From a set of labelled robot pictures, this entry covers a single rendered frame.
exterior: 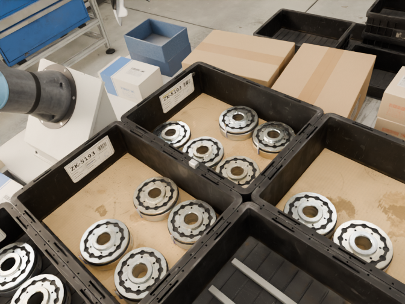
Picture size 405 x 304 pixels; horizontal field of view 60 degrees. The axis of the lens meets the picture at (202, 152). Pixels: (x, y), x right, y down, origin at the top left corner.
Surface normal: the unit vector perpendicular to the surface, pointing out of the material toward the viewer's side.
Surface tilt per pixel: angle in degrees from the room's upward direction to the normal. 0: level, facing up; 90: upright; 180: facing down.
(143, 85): 90
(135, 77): 0
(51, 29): 90
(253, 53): 0
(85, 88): 47
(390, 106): 90
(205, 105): 0
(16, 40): 90
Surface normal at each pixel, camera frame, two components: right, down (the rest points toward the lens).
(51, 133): -0.50, 0.02
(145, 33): 0.80, 0.36
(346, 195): -0.13, -0.68
